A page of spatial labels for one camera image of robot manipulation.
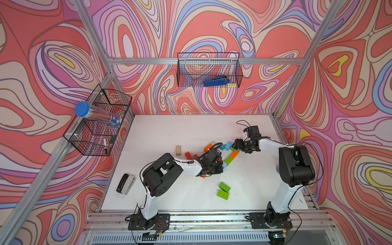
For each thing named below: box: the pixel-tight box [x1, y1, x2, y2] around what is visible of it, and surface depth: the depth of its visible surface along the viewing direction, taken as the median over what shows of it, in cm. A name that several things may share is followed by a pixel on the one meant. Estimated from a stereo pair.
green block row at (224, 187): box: [218, 181, 231, 193], surface depth 85 cm
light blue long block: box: [224, 141, 233, 151], surface depth 101 cm
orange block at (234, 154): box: [230, 150, 239, 159], surface depth 98 cm
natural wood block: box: [176, 144, 182, 156], surface depth 100 cm
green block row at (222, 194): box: [216, 189, 230, 201], surface depth 83 cm
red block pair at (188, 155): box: [184, 151, 192, 160], surface depth 98 cm
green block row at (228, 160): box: [224, 155, 235, 166], surface depth 97 cm
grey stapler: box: [115, 173, 137, 196], surface depth 84 cm
